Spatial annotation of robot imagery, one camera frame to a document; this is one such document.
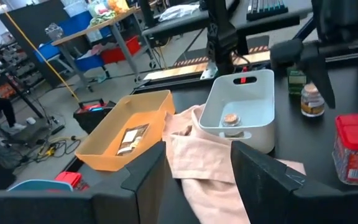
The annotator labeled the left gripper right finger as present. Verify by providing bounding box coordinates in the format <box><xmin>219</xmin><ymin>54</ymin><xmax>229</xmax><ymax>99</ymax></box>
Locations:
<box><xmin>231</xmin><ymin>141</ymin><xmax>310</xmax><ymax>224</ymax></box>

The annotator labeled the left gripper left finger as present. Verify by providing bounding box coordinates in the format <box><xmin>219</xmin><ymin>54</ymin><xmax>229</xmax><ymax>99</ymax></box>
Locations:
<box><xmin>92</xmin><ymin>141</ymin><xmax>167</xmax><ymax>224</ymax></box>

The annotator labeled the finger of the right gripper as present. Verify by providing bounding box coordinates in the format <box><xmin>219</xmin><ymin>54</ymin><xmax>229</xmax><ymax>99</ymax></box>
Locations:
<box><xmin>302</xmin><ymin>55</ymin><xmax>337</xmax><ymax>110</ymax></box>

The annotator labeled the cork-lid glass spice jar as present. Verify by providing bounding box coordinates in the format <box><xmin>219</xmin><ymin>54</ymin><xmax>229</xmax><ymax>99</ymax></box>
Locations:
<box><xmin>221</xmin><ymin>113</ymin><xmax>245</xmax><ymax>138</ymax></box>
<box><xmin>300</xmin><ymin>83</ymin><xmax>326</xmax><ymax>118</ymax></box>

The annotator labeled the brown white snack packet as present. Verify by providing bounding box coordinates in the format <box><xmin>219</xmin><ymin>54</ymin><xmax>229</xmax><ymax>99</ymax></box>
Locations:
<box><xmin>116</xmin><ymin>123</ymin><xmax>150</xmax><ymax>157</ymax></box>

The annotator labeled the pink cloth towel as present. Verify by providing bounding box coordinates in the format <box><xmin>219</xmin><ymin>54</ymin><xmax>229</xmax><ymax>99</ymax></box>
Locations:
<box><xmin>162</xmin><ymin>104</ymin><xmax>307</xmax><ymax>224</ymax></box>

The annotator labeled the red-lid spice tin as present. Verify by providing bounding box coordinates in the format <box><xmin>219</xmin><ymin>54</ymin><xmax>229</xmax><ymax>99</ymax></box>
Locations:
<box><xmin>54</xmin><ymin>170</ymin><xmax>90</xmax><ymax>192</ymax></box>
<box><xmin>332</xmin><ymin>113</ymin><xmax>358</xmax><ymax>187</ymax></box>

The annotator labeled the orange plastic bin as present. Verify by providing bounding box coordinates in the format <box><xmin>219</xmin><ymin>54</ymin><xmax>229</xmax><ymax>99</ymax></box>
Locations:
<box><xmin>75</xmin><ymin>90</ymin><xmax>176</xmax><ymax>172</ymax></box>

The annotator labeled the dark grey desk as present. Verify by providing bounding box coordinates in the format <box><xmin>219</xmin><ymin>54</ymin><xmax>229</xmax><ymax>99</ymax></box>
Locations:
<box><xmin>228</xmin><ymin>0</ymin><xmax>315</xmax><ymax>35</ymax></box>
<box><xmin>141</xmin><ymin>11</ymin><xmax>213</xmax><ymax>43</ymax></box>

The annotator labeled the white plastic bin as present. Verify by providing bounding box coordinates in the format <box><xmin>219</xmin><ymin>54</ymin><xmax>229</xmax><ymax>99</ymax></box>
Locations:
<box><xmin>198</xmin><ymin>68</ymin><xmax>275</xmax><ymax>155</ymax></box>

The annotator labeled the backlit black keyboard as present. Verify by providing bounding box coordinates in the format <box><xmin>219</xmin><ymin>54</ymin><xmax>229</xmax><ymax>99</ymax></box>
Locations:
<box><xmin>246</xmin><ymin>0</ymin><xmax>289</xmax><ymax>22</ymax></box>

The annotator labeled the red and black toolbox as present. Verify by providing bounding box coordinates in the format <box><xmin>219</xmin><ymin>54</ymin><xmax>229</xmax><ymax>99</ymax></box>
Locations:
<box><xmin>72</xmin><ymin>98</ymin><xmax>117</xmax><ymax>135</ymax></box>

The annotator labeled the teal plastic bin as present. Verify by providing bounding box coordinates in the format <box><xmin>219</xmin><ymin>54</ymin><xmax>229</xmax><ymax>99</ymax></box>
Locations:
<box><xmin>7</xmin><ymin>179</ymin><xmax>74</xmax><ymax>192</ymax></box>

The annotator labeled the striped hazard tape strip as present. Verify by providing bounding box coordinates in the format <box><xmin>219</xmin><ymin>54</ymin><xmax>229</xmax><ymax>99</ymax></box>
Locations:
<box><xmin>172</xmin><ymin>45</ymin><xmax>270</xmax><ymax>68</ymax></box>

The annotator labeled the blue storage bin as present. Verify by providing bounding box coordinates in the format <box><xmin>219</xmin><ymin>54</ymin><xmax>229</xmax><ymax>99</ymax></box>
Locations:
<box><xmin>75</xmin><ymin>54</ymin><xmax>105</xmax><ymax>72</ymax></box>

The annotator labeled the red storage bin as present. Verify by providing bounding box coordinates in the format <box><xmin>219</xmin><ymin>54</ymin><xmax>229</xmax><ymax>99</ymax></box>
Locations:
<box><xmin>100</xmin><ymin>35</ymin><xmax>142</xmax><ymax>65</ymax></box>

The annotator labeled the clear plastic bag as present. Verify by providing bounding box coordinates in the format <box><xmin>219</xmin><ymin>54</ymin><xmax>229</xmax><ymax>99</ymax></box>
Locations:
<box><xmin>158</xmin><ymin>3</ymin><xmax>201</xmax><ymax>22</ymax></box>

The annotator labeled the person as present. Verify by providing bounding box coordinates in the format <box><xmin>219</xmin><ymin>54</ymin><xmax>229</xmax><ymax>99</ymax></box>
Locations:
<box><xmin>0</xmin><ymin>90</ymin><xmax>27</xmax><ymax>131</ymax></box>

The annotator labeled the wooden top workbench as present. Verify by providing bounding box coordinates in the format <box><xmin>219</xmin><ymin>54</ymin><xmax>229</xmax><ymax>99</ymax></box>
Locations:
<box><xmin>50</xmin><ymin>6</ymin><xmax>155</xmax><ymax>93</ymax></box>

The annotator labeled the dark shelf rack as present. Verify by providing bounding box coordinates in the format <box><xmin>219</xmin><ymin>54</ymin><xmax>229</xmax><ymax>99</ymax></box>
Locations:
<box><xmin>0</xmin><ymin>35</ymin><xmax>46</xmax><ymax>103</ymax></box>

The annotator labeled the yellow extension cord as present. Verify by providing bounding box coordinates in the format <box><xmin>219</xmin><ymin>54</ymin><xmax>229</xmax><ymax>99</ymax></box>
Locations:
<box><xmin>37</xmin><ymin>136</ymin><xmax>82</xmax><ymax>162</ymax></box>

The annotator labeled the black metal table frame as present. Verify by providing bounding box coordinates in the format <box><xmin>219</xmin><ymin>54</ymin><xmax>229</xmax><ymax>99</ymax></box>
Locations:
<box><xmin>131</xmin><ymin>74</ymin><xmax>219</xmax><ymax>96</ymax></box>

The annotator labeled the yellow hanging cord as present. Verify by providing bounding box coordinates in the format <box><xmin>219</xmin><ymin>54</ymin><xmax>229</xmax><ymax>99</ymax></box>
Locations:
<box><xmin>0</xmin><ymin>0</ymin><xmax>80</xmax><ymax>102</ymax></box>

